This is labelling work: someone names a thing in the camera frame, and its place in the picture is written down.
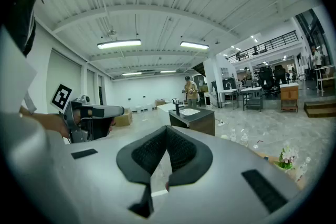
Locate person's left hand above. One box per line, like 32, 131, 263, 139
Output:
71, 109, 81, 125

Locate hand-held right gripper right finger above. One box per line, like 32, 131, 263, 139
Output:
166, 125, 214, 187

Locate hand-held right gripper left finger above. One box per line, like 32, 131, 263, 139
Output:
116, 125, 169, 219

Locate light wooden vanity cabinet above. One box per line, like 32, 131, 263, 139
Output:
279, 82, 300, 113

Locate person's left forearm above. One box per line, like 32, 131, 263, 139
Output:
19, 106, 70, 140

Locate white cabinet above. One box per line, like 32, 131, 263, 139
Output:
156, 103, 179, 127

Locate white sink basin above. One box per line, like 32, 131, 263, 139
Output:
180, 108, 201, 116

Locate black office chair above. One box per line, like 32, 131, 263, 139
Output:
258, 66, 275, 99
272, 65, 288, 85

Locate black faucet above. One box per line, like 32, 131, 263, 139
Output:
171, 98, 181, 115

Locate cardboard box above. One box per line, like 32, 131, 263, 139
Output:
113, 109, 133, 127

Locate wooden steps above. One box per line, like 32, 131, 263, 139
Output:
303, 100, 336, 119

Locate dark wooden vanity cabinet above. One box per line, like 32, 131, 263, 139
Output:
168, 106, 216, 136

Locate black balcony railing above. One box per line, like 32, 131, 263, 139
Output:
226, 30, 299, 63

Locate person's white shirt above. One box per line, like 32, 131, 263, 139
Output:
0, 25, 38, 114

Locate black frame table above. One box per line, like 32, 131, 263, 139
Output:
240, 86, 264, 112
218, 88, 239, 110

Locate potted pink flowers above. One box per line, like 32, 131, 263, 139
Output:
275, 142, 300, 170

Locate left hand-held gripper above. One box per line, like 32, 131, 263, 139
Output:
49, 83, 125, 144

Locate white high table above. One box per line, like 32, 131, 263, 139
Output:
313, 65, 335, 97

